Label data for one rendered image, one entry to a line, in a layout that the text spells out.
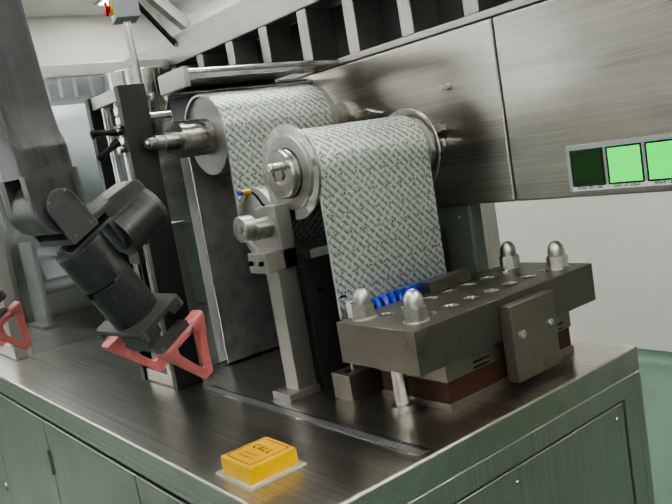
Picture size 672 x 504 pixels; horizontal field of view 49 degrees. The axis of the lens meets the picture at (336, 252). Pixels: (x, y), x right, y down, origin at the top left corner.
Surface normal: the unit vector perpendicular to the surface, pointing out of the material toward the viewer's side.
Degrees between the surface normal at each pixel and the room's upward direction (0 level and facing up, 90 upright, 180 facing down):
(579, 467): 90
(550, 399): 90
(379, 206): 90
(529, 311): 90
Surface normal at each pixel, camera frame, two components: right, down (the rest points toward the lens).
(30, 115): 0.65, -0.12
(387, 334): -0.77, 0.21
